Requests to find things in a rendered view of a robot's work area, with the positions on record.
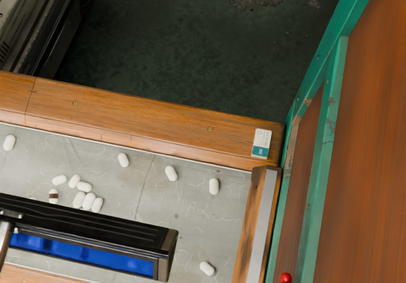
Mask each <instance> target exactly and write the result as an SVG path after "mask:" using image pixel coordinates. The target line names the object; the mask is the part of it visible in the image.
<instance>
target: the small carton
mask: <svg viewBox="0 0 406 283"><path fill-rule="evenodd" d="M271 135H272V131H269V130H264V129H259V128H256V133H255V136H254V143H253V149H252V153H251V156H252V157H258V158H264V159H267V158H268V152H269V146H270V141H271Z"/></svg>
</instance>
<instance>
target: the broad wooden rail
mask: <svg viewBox="0 0 406 283"><path fill-rule="evenodd" d="M0 122H2V123H8V124H11V125H17V126H23V127H26V128H32V129H38V130H41V131H47V132H53V133H56V134H62V135H68V136H72V137H78V138H84V139H87V140H93V141H97V142H102V143H108V144H112V145H117V146H123V147H127V148H132V149H138V150H142V151H147V152H153V153H157V154H163V155H168V156H172V157H178V158H183V159H187V160H193V161H198V162H202V163H208V164H213V165H217V166H223V167H226V168H232V169H238V170H242V171H248V172H252V169H253V167H258V166H264V165H270V166H275V167H279V166H280V160H281V157H282V150H283V143H284V139H285V132H286V125H285V124H284V123H278V122H272V121H268V120H262V119H256V118H252V117H246V116H242V115H236V114H230V113H226V112H220V111H214V110H210V109H204V108H198V107H195V106H188V105H183V104H178V103H173V102H166V101H163V100H157V99H151V98H147V97H141V96H135V95H131V94H125V93H119V92H115V91H109V90H105V89H99V88H93V87H90V86H83V85H77V84H73V83H68V82H61V81H58V80H51V79H46V78H41V77H36V76H29V75H26V74H19V73H14V72H9V71H4V70H0ZM256 128H259V129H264V130H269V131H272V135H271V141H270V146H269V152H268V158H267V159H264V158H258V157H252V156H251V153H252V149H253V143H254V136H255V133H256Z"/></svg>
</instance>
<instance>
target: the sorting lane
mask: <svg viewBox="0 0 406 283"><path fill-rule="evenodd" d="M8 135H13V136H14V137H15V139H16V140H15V143H14V145H13V148H12V149H11V150H9V151H6V150H5V149H4V147H3V145H4V142H5V139H6V137H7V136H8ZM120 153H125V154H126V156H127V159H128V160H129V165H128V166H127V167H123V166H122V165H121V164H120V161H119V159H118V155H119V154H120ZM168 166H172V167H173V168H174V170H175V172H176V174H177V176H178V177H177V179H176V180H175V181H171V180H169V178H168V176H167V174H166V172H165V169H166V167H168ZM251 173H252V172H248V171H242V170H238V169H232V168H226V167H223V166H217V165H213V164H208V163H202V162H198V161H193V160H187V159H183V158H178V157H172V156H168V155H163V154H157V153H153V152H147V151H142V150H138V149H132V148H127V147H123V146H117V145H112V144H108V143H102V142H99V141H93V140H87V139H84V138H78V137H72V136H68V135H62V134H56V133H53V132H47V131H41V130H38V129H32V128H26V127H23V126H17V125H11V124H8V123H2V122H0V192H1V193H5V194H10V195H16V196H19V197H24V198H31V197H34V198H35V199H37V200H38V201H44V202H47V203H50V202H49V192H50V190H51V189H56V190H57V191H58V202H57V203H56V204H58V205H61V206H67V207H72V208H75V207H74V206H73V201H74V199H75V197H76V194H77V193H78V192H83V193H85V195H87V194H88V193H93V194H94V195H95V199H96V198H102V199H103V204H102V206H101V208H100V210H99V211H98V212H96V213H100V214H104V215H110V216H115V217H119V218H124V219H127V220H132V221H138V222H141V223H147V224H152V225H156V226H161V227H166V228H169V229H175V230H177V231H178V232H179V233H178V239H177V243H176V249H175V254H174V258H173V263H172V268H171V271H170V276H169V280H168V282H166V283H231V280H232V275H233V270H234V264H235V260H236V254H237V248H238V245H239V240H240V235H241V231H242V224H243V218H244V214H245V208H246V204H247V198H248V191H249V187H250V180H251ZM59 175H65V176H66V177H67V180H66V182H64V183H62V184H59V185H54V184H53V182H52V180H53V178H54V177H58V176H59ZM74 175H79V176H80V181H83V182H85V183H89V184H91V186H92V189H91V191H89V192H85V191H83V190H79V189H78V188H77V186H76V187H74V188H71V187H69V185H68V183H69V181H70V180H71V179H72V177H73V176H74ZM212 178H215V179H217V180H218V182H219V191H218V193H217V194H215V195H213V194H211V193H210V180H211V179H212ZM76 209H83V207H82V206H81V207H79V208H76ZM203 261H205V262H207V263H208V264H210V265H211V266H212V267H213V268H214V274H213V275H211V276H209V275H207V274H206V273H205V272H204V271H202V270H201V269H200V263H201V262H203ZM5 263H7V264H12V265H17V266H21V267H25V268H30V269H34V270H39V271H42V272H47V273H52V274H56V275H61V276H66V277H69V278H74V279H79V280H83V281H88V282H93V283H165V282H160V281H154V280H151V279H146V278H141V277H138V276H132V275H127V274H124V273H119V272H113V271H110V270H105V269H102V268H97V267H91V266H88V265H83V264H78V263H75V262H69V261H64V260H61V259H56V258H50V257H47V256H42V255H37V254H34V253H28V252H23V251H20V250H15V249H9V252H8V255H7V259H6V262H5Z"/></svg>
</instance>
